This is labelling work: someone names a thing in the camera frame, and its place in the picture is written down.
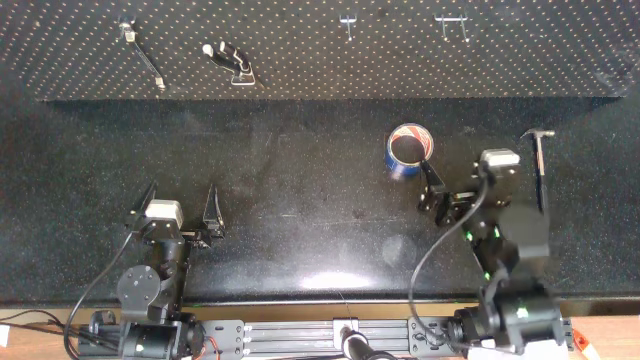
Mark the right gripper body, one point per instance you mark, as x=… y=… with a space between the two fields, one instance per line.
x=445 y=205

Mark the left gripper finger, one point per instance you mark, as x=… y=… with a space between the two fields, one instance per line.
x=213 y=212
x=145 y=202

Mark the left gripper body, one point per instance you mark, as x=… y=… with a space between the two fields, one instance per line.
x=202 y=237

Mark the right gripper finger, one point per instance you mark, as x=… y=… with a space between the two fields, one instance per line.
x=431 y=176

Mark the roll of blue tape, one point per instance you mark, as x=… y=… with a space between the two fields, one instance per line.
x=400 y=167

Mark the wrench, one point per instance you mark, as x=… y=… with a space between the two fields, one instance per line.
x=142 y=57

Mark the black and white pliers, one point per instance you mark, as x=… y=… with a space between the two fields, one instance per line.
x=232 y=57

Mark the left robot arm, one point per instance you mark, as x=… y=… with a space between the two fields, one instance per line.
x=150 y=290

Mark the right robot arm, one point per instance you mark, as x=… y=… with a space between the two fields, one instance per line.
x=525 y=300

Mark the black pegboard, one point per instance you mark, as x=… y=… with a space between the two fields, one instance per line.
x=320 y=50

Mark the hammer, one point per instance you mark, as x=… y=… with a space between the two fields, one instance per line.
x=540 y=155

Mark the metal loop hook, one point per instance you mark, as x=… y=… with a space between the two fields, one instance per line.
x=243 y=82

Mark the metal double hook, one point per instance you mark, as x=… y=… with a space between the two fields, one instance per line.
x=452 y=19

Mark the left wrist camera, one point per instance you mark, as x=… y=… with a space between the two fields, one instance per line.
x=164 y=211

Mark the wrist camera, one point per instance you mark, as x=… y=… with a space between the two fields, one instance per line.
x=164 y=211
x=500 y=159

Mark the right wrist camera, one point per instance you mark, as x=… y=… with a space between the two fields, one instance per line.
x=500 y=159

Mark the mounting rail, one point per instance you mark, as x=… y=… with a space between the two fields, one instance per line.
x=300 y=340

